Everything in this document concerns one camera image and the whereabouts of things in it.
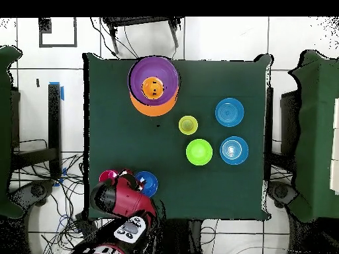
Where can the yellow cup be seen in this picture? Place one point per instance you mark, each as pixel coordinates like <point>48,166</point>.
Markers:
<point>188,125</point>

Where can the orange cup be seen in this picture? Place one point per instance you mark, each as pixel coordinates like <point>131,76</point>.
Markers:
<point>152,88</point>

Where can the blue tape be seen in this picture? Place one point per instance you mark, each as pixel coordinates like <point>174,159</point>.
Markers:
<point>62,93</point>

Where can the small green bowl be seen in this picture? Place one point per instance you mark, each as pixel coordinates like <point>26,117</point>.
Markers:
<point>199,152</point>

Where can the purple bowl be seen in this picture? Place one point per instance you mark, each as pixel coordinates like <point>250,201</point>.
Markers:
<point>164,71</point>

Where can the black power adapter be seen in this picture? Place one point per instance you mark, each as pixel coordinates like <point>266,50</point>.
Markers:
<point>84,225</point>

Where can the dark green tablecloth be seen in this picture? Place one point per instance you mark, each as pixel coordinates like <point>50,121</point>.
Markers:
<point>119,132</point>

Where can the red cup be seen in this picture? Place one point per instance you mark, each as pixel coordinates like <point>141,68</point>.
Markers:
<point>107,175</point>

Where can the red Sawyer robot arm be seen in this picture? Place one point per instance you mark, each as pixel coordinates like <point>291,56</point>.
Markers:
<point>124,198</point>

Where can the dark blue bowl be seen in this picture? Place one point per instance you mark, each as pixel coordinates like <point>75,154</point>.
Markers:
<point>151,184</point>

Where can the black square floor frame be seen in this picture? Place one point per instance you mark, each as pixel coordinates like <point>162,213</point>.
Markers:
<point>45,26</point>

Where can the light blue bowl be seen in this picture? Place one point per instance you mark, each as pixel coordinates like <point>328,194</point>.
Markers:
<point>234,150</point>
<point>229,112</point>

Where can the black metal stand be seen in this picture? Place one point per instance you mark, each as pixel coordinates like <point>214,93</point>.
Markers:
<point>290,119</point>
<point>54,127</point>

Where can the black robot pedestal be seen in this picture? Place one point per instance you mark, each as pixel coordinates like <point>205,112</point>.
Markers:
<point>180,238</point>

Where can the white boxes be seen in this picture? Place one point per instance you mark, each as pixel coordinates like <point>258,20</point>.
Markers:
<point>335,148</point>

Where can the green cloth side table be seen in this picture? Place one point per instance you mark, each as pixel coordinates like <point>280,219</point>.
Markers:
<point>5,132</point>
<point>315,132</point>

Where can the black stool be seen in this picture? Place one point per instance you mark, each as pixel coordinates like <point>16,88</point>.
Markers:
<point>143,20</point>

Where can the large orange bowl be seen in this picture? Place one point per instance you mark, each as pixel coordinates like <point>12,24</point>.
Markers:
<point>153,110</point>

